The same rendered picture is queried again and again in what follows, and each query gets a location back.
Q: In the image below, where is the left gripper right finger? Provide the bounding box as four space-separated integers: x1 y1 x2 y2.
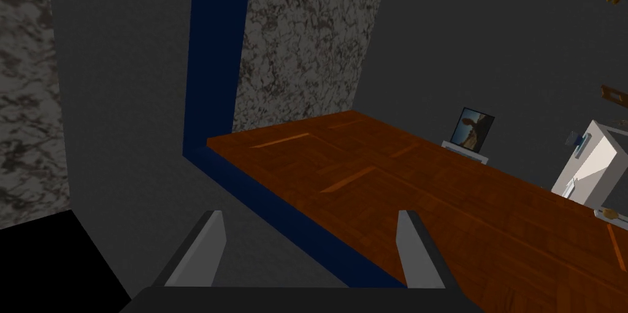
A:
396 209 461 290

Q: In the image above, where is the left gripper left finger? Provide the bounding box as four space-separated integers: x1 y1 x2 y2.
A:
151 209 228 288

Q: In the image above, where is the framed picture on white stand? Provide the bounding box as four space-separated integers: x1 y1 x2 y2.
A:
441 107 496 165

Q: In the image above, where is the white cabinet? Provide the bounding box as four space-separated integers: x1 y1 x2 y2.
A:
550 118 628 209

